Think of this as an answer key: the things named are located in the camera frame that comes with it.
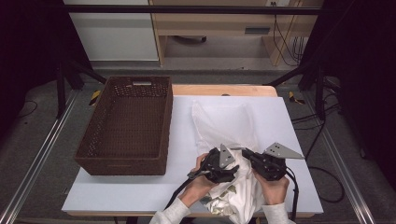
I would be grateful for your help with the black metal stand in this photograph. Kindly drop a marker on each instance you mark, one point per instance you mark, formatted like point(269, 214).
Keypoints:
point(319, 93)
point(60, 93)

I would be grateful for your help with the brown woven basket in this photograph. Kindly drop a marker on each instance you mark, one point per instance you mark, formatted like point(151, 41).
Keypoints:
point(130, 124)

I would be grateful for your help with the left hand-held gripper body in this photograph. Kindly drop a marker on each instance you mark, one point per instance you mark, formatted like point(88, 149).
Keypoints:
point(214, 161)

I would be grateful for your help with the white cabinet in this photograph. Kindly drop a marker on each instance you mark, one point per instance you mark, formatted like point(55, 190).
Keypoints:
point(115, 37)

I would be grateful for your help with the person's right hand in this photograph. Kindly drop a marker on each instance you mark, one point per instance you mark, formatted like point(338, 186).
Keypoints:
point(274, 191)

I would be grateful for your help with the yellow black tape piece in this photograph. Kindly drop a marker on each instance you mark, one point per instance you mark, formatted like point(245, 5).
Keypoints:
point(95, 97)
point(294, 99)

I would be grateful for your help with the black curtain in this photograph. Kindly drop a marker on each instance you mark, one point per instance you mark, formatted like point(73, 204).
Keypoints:
point(364, 62)
point(31, 46)

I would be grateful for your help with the aluminium floor rail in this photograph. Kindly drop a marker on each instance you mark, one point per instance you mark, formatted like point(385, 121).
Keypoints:
point(40, 149)
point(342, 165)

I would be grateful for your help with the black horizontal bar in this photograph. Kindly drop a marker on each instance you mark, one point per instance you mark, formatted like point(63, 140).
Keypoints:
point(186, 9)

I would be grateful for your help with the white garment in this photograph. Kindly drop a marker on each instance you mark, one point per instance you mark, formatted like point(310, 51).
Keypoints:
point(243, 193)

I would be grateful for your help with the light wooden table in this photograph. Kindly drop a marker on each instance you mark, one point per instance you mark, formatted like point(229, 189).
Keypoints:
point(218, 90)

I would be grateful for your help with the person's left hand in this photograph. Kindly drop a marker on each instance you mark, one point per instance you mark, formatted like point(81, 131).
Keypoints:
point(196, 189)

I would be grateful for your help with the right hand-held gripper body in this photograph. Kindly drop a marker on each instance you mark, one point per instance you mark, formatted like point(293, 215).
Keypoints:
point(271, 165)

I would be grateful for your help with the wooden desk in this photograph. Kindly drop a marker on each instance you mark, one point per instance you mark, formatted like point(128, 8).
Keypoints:
point(211, 26)

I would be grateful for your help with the white board sheet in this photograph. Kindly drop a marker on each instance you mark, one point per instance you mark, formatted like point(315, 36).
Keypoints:
point(124, 196)

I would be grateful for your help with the white mesh laundry bag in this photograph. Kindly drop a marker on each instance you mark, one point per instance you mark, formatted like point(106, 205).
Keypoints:
point(224, 124)

